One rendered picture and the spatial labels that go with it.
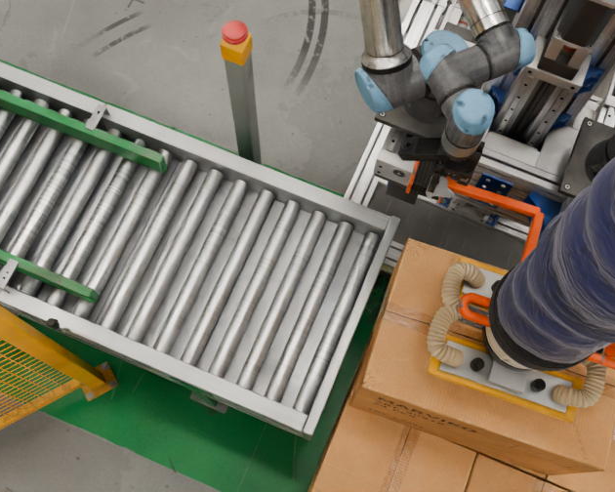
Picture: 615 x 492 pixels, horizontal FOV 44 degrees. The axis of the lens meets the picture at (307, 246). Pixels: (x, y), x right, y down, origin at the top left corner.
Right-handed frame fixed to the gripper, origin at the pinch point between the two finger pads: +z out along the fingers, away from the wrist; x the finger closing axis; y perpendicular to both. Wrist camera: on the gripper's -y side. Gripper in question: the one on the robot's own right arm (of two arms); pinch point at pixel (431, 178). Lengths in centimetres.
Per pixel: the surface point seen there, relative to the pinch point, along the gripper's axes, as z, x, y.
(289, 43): 118, 95, -68
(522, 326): -22.3, -33.7, 22.9
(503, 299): -17.0, -28.0, 19.2
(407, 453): 64, -54, 19
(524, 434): 24, -45, 40
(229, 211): 64, -2, -54
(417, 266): 24.0, -13.0, 4.1
